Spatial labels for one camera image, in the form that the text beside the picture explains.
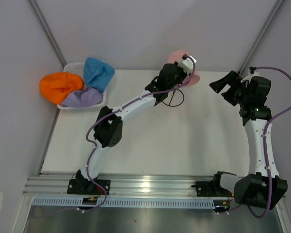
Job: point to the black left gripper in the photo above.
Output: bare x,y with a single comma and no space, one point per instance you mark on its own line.
184,74

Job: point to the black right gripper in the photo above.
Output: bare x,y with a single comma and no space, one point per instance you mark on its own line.
218,86

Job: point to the pink bucket hat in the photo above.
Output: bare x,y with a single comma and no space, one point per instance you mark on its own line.
176,57

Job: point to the blue bucket hat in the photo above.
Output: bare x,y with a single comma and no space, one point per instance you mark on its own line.
97,74

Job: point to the lavender bucket hat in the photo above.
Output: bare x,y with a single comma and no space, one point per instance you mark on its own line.
83,98

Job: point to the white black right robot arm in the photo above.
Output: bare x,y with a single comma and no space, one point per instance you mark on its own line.
262,186

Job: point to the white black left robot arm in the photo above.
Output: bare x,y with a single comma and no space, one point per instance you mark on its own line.
109,124

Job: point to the white perforated plastic basket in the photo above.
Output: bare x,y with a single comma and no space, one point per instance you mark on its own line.
77,68

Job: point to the orange bucket hat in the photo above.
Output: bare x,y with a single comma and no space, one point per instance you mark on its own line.
56,87

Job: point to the black wire hat stand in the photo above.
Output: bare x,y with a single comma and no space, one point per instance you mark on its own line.
176,99

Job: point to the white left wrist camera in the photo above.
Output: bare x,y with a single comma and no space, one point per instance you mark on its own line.
188,64

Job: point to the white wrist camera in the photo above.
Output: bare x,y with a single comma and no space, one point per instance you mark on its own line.
188,64
253,72

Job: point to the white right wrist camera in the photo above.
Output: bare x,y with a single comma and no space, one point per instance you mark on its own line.
253,72

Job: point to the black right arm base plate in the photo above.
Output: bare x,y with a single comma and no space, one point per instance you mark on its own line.
210,189

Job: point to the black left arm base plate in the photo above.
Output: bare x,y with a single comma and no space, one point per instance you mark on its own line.
75,187

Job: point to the white slotted cable duct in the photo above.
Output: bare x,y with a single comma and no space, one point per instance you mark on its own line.
124,202

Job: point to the aluminium mounting rail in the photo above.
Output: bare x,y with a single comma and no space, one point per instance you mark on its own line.
121,185

